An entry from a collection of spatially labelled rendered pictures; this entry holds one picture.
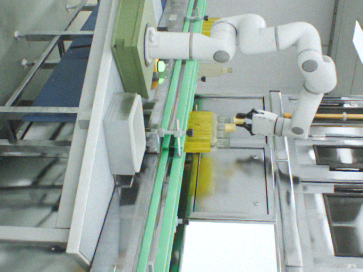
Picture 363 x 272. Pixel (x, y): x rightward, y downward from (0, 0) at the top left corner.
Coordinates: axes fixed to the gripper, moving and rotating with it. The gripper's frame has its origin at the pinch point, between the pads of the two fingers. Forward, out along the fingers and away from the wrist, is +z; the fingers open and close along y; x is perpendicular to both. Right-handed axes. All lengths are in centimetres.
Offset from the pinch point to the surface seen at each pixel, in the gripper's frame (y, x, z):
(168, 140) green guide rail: 5.9, 31.2, 20.2
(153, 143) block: 10.0, 39.8, 22.2
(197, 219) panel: -13, 50, 3
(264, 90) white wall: -300, -551, 101
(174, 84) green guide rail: 13.9, 2.6, 28.8
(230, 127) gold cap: 1.0, 8.2, 2.3
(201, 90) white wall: -300, -520, 204
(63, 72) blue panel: 14, 6, 82
